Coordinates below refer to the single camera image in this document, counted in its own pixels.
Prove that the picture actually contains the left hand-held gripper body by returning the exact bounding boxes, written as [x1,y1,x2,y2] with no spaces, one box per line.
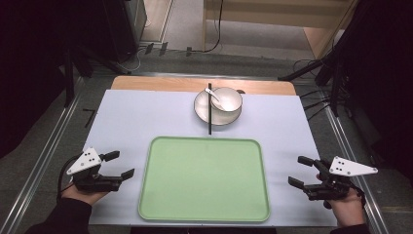
[66,147,124,193]

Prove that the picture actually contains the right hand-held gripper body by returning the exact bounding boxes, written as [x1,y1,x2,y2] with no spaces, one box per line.
[305,155,379,202]

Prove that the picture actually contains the person's left hand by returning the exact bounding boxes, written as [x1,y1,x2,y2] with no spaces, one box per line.
[60,182,110,207]

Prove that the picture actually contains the person's right hand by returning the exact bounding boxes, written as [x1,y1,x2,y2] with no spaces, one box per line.
[316,174,366,228]

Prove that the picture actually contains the white table mat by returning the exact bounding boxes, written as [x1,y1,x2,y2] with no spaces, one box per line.
[82,89,338,228]

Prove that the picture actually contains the green plastic tray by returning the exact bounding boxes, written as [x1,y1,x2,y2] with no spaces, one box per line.
[137,136,272,223]

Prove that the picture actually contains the black tripod stand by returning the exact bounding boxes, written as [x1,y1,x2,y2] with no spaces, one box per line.
[278,48,346,119]

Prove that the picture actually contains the black chopsticks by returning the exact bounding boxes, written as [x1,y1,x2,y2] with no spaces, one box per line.
[206,82,213,137]

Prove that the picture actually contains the white bowl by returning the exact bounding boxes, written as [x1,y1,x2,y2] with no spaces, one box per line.
[210,86,244,113]

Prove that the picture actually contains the white round plate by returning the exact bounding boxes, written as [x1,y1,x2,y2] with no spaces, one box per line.
[193,88,244,127]

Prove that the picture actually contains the white ceramic spoon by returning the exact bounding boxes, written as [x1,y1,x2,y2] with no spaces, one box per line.
[204,87,227,111]

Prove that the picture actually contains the dark cabinet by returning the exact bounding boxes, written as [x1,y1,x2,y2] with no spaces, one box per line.
[102,0,148,63]

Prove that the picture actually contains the light wooden furniture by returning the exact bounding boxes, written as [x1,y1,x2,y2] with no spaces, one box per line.
[202,0,359,60]

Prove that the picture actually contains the aluminium floor rail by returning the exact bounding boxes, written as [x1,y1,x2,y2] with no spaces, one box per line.
[319,89,392,234]
[0,77,84,234]

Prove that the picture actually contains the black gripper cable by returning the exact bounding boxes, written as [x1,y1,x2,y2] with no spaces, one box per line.
[56,155,83,201]

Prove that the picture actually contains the black floor cables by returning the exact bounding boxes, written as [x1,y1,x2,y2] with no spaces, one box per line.
[292,58,336,122]

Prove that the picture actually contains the white floor cable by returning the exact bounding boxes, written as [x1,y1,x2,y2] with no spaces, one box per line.
[116,48,144,73]

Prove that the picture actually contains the black hanging cable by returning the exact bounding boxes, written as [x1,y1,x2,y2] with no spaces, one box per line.
[185,0,225,56]

